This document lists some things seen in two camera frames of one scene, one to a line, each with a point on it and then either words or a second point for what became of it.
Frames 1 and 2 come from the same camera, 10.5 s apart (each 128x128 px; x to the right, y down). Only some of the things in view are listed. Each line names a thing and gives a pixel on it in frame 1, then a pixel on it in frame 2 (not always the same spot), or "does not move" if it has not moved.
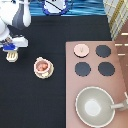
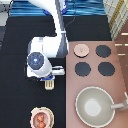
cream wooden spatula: x=12 y=56 to x=49 y=84
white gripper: x=11 y=44 to x=43 y=69
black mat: x=28 y=101 does not move
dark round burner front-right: x=106 y=68 does not move
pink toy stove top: x=93 y=64 does not move
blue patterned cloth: x=77 y=8 does not move
